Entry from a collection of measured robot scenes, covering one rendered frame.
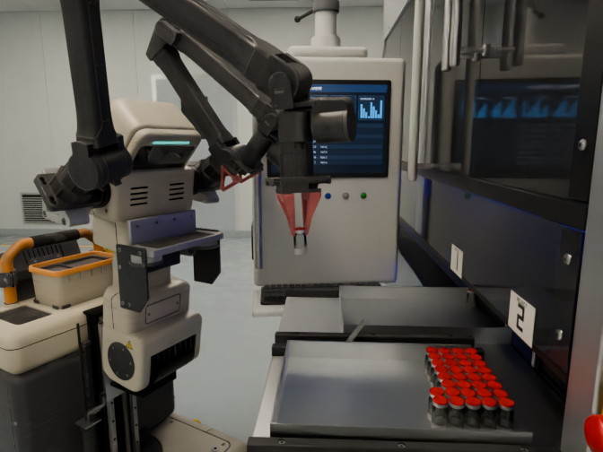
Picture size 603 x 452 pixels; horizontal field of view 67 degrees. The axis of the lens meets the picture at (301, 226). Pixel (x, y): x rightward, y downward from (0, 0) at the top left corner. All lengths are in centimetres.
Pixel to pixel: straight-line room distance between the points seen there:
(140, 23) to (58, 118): 168
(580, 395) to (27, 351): 123
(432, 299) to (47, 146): 636
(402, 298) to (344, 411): 54
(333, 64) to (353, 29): 471
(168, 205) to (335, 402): 72
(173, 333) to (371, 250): 70
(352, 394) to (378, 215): 86
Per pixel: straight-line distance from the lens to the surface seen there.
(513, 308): 80
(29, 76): 724
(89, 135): 98
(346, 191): 151
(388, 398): 78
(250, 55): 75
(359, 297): 121
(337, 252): 154
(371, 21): 625
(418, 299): 123
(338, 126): 71
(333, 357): 89
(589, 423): 57
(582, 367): 64
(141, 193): 119
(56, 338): 144
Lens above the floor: 128
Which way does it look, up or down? 10 degrees down
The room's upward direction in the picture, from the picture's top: straight up
